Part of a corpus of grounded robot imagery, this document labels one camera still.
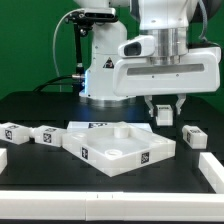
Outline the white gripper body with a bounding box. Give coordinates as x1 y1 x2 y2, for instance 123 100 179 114
113 47 221 96

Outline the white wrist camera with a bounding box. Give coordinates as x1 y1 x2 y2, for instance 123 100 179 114
118 35 155 58

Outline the white cable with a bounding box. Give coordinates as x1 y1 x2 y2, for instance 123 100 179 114
52 8 84 93

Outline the white right fence rail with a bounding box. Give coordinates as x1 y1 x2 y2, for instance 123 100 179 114
198 152 224 194

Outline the white square tabletop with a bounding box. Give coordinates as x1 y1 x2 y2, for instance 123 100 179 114
62 122 176 177

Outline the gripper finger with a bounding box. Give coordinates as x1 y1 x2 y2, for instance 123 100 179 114
144 95 154 117
176 94 186 115

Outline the white fence rail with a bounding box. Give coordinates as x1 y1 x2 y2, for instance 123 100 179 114
0 148 7 174
198 152 224 194
0 191 224 222

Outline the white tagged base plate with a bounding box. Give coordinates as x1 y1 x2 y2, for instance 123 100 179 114
67 121 152 132

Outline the white front fence rail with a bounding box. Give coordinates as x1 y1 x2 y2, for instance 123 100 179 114
0 191 224 222

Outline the black cable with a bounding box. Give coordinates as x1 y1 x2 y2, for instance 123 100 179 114
32 75 84 93

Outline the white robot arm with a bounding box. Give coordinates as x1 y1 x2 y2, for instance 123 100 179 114
73 0 221 114

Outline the grey braided cable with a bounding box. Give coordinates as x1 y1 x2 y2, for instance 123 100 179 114
191 0 214 48

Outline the white left fence rail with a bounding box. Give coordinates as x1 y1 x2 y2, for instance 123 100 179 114
0 148 7 174

